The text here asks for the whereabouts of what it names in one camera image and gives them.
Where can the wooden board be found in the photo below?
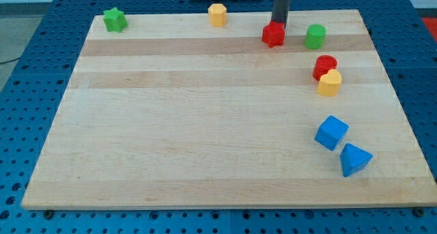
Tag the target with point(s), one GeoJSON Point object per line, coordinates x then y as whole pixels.
{"type": "Point", "coordinates": [173, 113]}

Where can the red star block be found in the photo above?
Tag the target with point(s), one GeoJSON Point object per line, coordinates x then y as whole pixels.
{"type": "Point", "coordinates": [273, 34]}

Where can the yellow hexagon block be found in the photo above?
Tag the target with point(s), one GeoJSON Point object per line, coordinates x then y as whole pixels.
{"type": "Point", "coordinates": [217, 14]}

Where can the yellow heart block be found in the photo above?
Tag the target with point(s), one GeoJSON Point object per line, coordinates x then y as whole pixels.
{"type": "Point", "coordinates": [329, 83]}

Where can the blue cube block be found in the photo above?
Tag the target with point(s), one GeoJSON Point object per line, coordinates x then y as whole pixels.
{"type": "Point", "coordinates": [331, 132]}

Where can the red cylinder block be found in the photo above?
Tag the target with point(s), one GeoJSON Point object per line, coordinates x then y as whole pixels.
{"type": "Point", "coordinates": [323, 64]}

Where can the green cylinder block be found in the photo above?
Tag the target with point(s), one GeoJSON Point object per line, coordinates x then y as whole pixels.
{"type": "Point", "coordinates": [315, 35]}

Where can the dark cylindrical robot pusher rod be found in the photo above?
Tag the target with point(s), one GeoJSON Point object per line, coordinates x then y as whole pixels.
{"type": "Point", "coordinates": [280, 11]}

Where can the green star block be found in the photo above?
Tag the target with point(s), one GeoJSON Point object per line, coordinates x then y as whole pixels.
{"type": "Point", "coordinates": [114, 20]}

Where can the blue triangle block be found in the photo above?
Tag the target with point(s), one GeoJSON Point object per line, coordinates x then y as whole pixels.
{"type": "Point", "coordinates": [353, 159]}

